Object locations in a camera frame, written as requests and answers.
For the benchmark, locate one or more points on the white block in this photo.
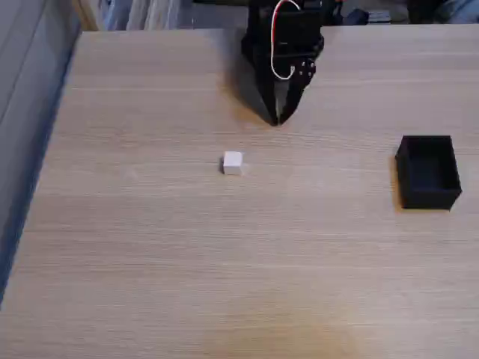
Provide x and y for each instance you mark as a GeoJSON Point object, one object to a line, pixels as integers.
{"type": "Point", "coordinates": [232, 162]}

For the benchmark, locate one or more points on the black open box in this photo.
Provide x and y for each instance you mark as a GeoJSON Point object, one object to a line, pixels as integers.
{"type": "Point", "coordinates": [409, 164]}

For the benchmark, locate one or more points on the small black object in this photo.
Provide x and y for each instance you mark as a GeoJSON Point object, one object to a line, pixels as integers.
{"type": "Point", "coordinates": [355, 16]}

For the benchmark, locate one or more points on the white curtain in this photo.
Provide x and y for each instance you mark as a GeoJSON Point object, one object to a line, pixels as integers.
{"type": "Point", "coordinates": [157, 15]}

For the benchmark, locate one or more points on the wooden frame post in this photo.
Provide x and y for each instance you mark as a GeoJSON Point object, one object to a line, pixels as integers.
{"type": "Point", "coordinates": [86, 15]}

